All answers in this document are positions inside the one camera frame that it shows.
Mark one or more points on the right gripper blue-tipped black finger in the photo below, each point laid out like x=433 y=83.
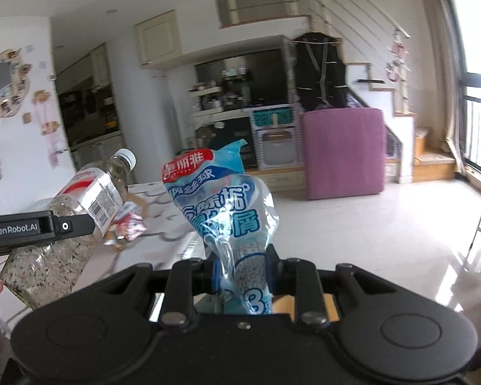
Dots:
x=186 y=280
x=298 y=278

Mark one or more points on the black hanging jacket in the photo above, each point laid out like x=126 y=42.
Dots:
x=319 y=72

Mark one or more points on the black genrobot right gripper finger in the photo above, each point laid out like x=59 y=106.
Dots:
x=40 y=227

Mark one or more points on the blue white plastic bag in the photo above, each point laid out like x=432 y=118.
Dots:
x=235 y=216

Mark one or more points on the wooden round trash bin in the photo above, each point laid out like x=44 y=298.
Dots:
x=296 y=307

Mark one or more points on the white toy oven cabinet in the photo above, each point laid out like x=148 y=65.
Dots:
x=276 y=133

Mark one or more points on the low wooden tv cabinet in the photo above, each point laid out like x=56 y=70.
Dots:
x=281 y=179

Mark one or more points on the pink folded mattress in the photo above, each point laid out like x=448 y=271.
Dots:
x=344 y=152

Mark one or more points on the black balcony railing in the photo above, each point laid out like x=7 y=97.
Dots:
x=479 y=116

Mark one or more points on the red snack wrapper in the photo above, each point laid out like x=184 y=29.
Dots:
x=128 y=223

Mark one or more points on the clear plastic bottle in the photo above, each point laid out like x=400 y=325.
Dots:
x=39 y=275

